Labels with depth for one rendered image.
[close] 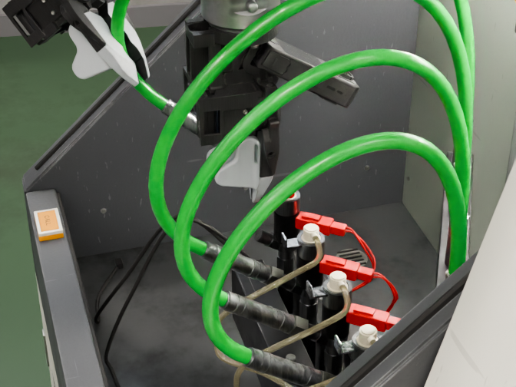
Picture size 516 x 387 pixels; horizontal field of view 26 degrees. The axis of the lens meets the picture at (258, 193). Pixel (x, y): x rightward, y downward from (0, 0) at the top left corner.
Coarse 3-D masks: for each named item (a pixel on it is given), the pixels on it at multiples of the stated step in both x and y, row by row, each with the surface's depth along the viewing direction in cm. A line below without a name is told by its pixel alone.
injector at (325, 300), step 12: (324, 288) 106; (348, 288) 106; (324, 300) 107; (336, 300) 106; (324, 312) 107; (336, 312) 106; (336, 324) 107; (348, 324) 108; (312, 336) 108; (324, 336) 109; (324, 360) 111; (336, 360) 111; (336, 372) 112
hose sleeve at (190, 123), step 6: (168, 102) 123; (174, 102) 123; (168, 108) 123; (168, 114) 123; (192, 114) 124; (186, 120) 123; (192, 120) 123; (186, 126) 124; (192, 126) 124; (192, 132) 124; (216, 144) 125
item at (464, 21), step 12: (120, 0) 116; (456, 0) 112; (120, 12) 117; (468, 12) 113; (120, 24) 118; (468, 24) 113; (120, 36) 119; (468, 36) 114; (468, 48) 115; (468, 60) 116; (144, 84) 122; (144, 96) 122; (156, 96) 122
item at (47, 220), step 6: (48, 210) 141; (54, 210) 141; (42, 216) 140; (48, 216) 140; (54, 216) 140; (42, 222) 138; (48, 222) 138; (54, 222) 138; (42, 228) 137; (48, 228) 137; (54, 228) 137; (54, 234) 137; (60, 234) 137; (42, 240) 137
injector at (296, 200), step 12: (288, 204) 118; (276, 216) 120; (288, 216) 119; (276, 228) 121; (288, 228) 120; (264, 240) 121; (276, 240) 121; (288, 252) 122; (288, 264) 123; (288, 300) 126; (288, 312) 127
